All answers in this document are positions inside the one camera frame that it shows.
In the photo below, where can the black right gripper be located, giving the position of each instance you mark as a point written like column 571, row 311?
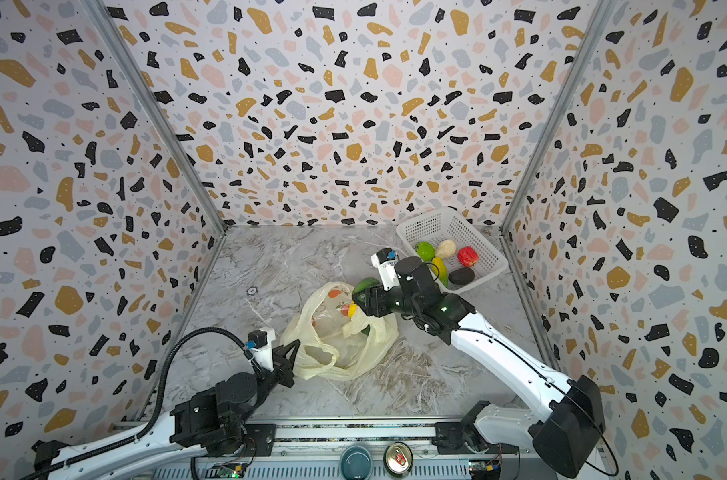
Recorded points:
column 371, row 300

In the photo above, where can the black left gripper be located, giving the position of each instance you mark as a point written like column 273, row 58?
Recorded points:
column 282, row 365

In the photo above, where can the green yellow mango fruit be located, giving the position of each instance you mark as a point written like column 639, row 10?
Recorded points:
column 441, row 269

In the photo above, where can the dark green fruit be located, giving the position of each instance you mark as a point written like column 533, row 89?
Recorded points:
column 366, row 283

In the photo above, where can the bright green round fruit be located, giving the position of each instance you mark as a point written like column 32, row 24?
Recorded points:
column 425, row 251

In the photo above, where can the dark avocado fruit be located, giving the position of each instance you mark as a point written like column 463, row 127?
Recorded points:
column 462, row 276

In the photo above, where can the beige pear fruit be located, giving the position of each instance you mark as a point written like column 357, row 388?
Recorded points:
column 446, row 249

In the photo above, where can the red apple fruit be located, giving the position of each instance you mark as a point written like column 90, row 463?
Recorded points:
column 468, row 257

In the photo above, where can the white plastic mesh basket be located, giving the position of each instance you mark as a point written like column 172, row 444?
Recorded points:
column 446, row 223

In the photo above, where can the yellow plastic bag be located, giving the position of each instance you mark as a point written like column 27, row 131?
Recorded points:
column 335, row 347

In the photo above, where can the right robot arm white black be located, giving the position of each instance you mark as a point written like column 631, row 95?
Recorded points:
column 564, row 420

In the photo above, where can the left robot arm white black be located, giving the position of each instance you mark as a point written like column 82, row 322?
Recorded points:
column 212, row 423

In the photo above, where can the yellow lemon fruit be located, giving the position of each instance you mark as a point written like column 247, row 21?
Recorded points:
column 348, row 310

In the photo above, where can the left green circuit board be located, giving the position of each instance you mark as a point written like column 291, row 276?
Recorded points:
column 229, row 470

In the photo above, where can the green circuit board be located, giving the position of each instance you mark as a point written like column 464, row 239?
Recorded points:
column 485, row 470
column 229, row 470

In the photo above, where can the teal round cup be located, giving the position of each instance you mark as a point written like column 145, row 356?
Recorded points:
column 356, row 463

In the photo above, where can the metal drink can top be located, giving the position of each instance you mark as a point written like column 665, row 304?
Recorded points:
column 398, row 460

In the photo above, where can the right green circuit board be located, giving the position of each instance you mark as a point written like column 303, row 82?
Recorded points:
column 485, row 470

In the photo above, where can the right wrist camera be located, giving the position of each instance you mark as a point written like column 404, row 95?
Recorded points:
column 385, row 260

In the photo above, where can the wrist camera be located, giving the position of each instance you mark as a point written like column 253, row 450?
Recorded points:
column 259, row 343
column 385, row 260

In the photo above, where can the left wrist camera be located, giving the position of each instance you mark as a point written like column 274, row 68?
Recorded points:
column 259, row 343

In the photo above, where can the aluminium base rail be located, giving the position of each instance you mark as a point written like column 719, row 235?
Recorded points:
column 311, row 448

